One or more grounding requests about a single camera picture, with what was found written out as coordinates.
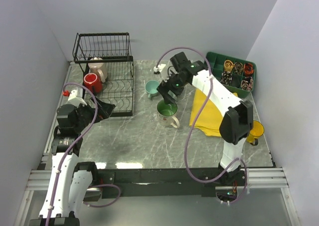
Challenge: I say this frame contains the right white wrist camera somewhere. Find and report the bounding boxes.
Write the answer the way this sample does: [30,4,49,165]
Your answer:
[153,64,168,82]

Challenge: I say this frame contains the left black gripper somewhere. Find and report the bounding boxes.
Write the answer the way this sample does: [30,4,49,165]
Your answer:
[73,96,115,132]

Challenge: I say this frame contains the white floral mug green interior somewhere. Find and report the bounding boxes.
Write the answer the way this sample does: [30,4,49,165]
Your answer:
[157,100,180,129]

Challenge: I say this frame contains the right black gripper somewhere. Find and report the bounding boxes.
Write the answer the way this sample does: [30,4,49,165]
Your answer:
[157,70,188,105]

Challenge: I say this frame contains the yellow cup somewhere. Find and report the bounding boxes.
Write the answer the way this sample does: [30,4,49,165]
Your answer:
[246,120,264,146]

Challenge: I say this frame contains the black base beam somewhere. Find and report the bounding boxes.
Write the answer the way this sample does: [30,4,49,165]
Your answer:
[97,167,247,199]

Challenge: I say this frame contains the yellow folded cloth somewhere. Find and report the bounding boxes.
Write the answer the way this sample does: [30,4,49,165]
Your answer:
[189,88,240,137]

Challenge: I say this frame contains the pink mug purple interior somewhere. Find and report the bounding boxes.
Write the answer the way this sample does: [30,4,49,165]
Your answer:
[88,62,108,83]

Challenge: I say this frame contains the small teal cup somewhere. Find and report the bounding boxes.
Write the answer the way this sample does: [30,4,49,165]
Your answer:
[145,80,160,99]

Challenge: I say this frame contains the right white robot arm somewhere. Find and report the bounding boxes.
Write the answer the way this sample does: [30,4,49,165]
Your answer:
[153,52,253,185]

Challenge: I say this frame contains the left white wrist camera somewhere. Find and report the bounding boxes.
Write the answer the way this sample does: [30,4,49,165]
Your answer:
[62,87,87,107]

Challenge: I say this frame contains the black wire dish rack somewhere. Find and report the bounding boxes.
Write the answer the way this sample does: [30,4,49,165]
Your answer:
[73,32,134,117]

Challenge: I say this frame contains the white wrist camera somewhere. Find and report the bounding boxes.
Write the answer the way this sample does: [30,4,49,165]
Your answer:
[153,64,168,82]
[62,87,87,107]

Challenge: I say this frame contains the green compartment organizer tray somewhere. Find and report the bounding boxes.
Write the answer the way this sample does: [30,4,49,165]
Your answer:
[206,52,257,98]

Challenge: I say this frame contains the red mug white squiggles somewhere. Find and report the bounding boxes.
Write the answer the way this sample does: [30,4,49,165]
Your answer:
[83,73,103,94]

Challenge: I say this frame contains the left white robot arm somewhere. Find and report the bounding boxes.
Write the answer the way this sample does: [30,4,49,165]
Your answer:
[29,99,115,226]

